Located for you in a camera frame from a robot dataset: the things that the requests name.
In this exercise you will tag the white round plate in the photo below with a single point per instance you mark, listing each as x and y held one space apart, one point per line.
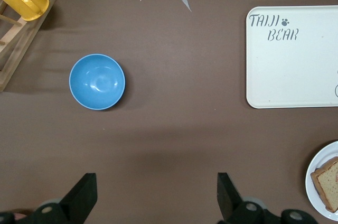
320 163

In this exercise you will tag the blue bowl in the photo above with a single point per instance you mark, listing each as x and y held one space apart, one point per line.
97 81

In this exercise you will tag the small grey paper scrap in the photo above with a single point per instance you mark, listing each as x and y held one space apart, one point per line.
185 0

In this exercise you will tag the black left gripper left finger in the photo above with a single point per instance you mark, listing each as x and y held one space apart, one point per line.
79 197

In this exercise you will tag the cream tray with bear print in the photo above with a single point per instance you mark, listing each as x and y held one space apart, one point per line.
290 70

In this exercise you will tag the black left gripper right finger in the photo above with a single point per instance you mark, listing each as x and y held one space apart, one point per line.
227 197

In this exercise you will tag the bread slice under egg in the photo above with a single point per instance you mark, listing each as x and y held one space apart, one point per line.
327 184

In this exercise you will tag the wooden mug rack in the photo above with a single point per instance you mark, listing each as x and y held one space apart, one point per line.
26 39

